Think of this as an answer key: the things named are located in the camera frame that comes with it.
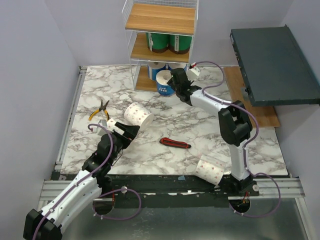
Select pink dotted roll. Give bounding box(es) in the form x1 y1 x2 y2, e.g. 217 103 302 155
124 102 154 131
106 118 117 131
193 155 226 186

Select blue paper roll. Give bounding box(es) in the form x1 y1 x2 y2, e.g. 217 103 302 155
168 62 187 73

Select green roll front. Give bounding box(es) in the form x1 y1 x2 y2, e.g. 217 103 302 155
168 34 192 55

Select green roll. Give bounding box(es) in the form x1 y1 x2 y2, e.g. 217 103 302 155
145 32 169 54
168 34 192 55

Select green roll back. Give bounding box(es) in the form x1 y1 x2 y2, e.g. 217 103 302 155
145 32 169 54

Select white wire wooden shelf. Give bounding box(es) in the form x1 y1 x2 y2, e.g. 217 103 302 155
121 0 199 92

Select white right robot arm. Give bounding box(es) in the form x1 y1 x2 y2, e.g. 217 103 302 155
167 68 253 196

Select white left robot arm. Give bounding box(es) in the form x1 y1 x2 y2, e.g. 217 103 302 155
23 122 140 240

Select red black utility knife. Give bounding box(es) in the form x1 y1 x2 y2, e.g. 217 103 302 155
159 137 192 149

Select pink dotted roll front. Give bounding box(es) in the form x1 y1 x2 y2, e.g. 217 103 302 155
193 155 226 186

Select wooden board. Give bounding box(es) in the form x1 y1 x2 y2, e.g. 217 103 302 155
224 66 281 128

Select dark green metal box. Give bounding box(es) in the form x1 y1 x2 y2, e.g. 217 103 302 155
229 26 320 107

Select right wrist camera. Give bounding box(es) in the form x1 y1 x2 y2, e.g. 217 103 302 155
186 63 201 81

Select yellow handled pliers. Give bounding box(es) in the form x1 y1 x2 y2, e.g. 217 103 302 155
88 100 110 121

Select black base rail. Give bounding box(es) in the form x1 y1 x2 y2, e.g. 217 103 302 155
49 171 263 210

